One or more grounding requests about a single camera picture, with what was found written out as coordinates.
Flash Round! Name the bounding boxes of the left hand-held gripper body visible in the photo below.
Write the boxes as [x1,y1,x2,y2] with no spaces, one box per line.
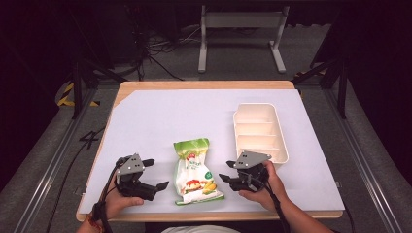
[115,153,158,202]

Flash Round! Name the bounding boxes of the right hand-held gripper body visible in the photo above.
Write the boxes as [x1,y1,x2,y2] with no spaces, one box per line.
[230,150,272,192]

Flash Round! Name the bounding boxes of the person's left hand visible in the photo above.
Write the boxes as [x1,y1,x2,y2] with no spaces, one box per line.
[104,177,145,221]

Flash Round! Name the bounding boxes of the person's right hand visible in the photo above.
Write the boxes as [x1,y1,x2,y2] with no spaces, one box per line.
[238,160,289,214]

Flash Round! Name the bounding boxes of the green and white snack bag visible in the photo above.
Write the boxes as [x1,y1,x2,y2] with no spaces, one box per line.
[172,137,225,207]

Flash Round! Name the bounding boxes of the white divided plastic tray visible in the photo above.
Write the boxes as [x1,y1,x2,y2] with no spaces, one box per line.
[232,102,290,167]

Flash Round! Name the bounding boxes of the white table mat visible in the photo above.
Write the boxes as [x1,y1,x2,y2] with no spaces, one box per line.
[78,88,346,216]

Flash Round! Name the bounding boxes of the person's white clothing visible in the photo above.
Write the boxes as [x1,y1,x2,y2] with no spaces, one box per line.
[160,224,242,233]

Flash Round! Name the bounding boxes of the black metal stand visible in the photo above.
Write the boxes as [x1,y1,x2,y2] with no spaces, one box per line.
[292,53,350,120]
[71,57,128,120]

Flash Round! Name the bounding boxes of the yellow and black hazard tape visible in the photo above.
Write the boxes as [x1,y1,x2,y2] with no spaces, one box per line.
[56,82,100,108]

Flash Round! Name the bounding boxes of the grey metal stand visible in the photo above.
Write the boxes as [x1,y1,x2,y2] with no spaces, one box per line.
[197,4,291,74]

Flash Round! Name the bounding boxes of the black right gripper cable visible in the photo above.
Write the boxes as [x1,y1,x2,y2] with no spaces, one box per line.
[241,170,292,233]

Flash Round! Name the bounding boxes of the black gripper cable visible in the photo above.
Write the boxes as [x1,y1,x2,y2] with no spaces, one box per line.
[241,170,292,233]
[91,155,131,233]

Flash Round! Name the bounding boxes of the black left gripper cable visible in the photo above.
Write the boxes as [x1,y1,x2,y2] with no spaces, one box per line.
[91,155,131,233]

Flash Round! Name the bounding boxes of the thin black floor cable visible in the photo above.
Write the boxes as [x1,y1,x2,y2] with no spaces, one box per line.
[46,125,108,233]

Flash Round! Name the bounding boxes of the orange wrist bracelet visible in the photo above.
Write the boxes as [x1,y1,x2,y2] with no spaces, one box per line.
[85,214,105,233]

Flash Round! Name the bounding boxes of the aluminium floor rail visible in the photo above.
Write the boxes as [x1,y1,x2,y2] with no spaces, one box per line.
[323,87,405,233]
[12,86,99,233]

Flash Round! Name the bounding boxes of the bundle of black floor cables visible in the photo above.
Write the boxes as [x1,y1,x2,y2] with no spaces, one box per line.
[127,23,202,82]

